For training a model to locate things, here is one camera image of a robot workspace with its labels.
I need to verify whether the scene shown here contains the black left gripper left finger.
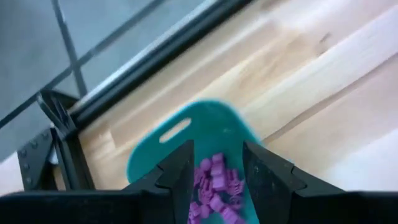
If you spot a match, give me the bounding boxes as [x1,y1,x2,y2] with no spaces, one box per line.
[124,139,195,224]

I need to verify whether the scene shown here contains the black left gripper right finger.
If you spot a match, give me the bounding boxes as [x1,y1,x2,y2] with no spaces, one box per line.
[242,141,345,224]

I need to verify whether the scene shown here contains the purple plastic skeleton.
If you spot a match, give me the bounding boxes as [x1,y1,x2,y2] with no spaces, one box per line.
[211,152,226,191]
[194,158,213,205]
[226,169,246,203]
[208,194,233,224]

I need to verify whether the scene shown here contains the teal plastic bin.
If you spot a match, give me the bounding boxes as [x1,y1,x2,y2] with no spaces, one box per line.
[126,99,265,224]

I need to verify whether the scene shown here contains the black aluminium table frame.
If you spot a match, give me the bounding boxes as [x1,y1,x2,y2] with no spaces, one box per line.
[17,0,252,192]

